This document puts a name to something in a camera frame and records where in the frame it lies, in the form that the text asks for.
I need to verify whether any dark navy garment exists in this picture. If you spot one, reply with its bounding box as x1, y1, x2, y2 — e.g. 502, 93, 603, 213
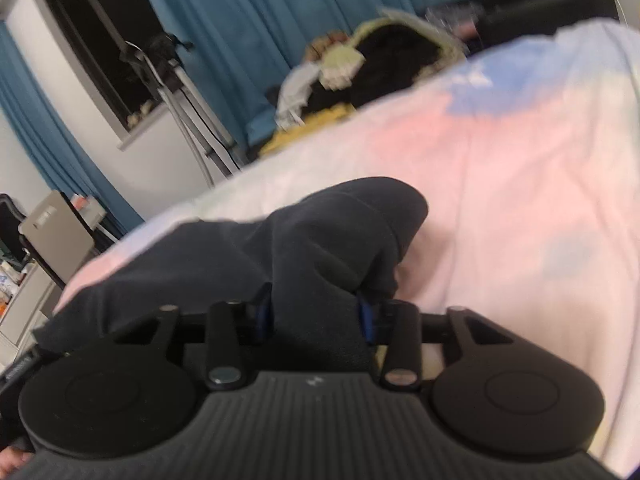
35, 177, 427, 372

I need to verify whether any pile of mixed clothes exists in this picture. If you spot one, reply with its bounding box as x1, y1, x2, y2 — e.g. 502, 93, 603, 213
256, 8, 468, 157

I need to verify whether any garment steamer stand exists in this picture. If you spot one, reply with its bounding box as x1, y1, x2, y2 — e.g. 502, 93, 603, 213
122, 32, 245, 188

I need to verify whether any white bed sheet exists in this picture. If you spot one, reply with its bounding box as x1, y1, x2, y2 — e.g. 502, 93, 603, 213
62, 18, 639, 476

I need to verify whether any clutter on dresser top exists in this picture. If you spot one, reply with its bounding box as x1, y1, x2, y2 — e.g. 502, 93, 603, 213
0, 259, 29, 315

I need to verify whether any teal curtain left of window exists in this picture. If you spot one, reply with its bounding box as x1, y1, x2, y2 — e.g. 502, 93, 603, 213
1, 26, 142, 236

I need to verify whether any teal curtain of window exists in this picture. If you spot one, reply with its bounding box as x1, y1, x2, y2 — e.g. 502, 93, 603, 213
150, 0, 454, 148
1, 26, 142, 236

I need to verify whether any teal curtain right of window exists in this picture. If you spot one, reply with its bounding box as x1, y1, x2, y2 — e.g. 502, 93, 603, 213
150, 0, 454, 148

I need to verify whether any dark window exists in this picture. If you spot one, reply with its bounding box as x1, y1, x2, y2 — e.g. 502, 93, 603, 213
44, 0, 162, 133

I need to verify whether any beige chair with black frame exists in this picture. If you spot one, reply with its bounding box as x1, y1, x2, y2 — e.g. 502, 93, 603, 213
18, 191, 96, 289

